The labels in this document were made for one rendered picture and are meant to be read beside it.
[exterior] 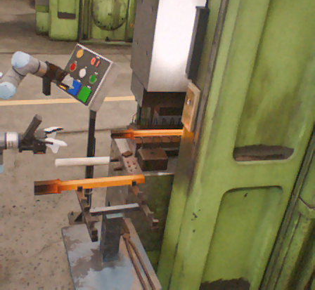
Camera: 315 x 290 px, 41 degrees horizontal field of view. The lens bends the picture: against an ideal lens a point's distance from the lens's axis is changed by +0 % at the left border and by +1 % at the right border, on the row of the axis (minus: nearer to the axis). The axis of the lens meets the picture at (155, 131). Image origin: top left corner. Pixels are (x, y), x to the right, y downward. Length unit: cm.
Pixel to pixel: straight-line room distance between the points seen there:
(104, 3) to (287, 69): 530
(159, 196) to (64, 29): 515
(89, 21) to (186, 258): 530
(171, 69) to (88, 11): 507
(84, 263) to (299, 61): 108
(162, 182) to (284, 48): 77
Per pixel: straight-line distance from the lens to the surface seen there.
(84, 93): 228
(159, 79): 171
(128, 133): 191
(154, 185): 185
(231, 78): 142
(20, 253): 274
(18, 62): 200
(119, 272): 164
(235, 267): 208
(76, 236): 176
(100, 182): 159
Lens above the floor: 190
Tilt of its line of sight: 27 degrees down
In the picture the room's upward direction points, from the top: 9 degrees clockwise
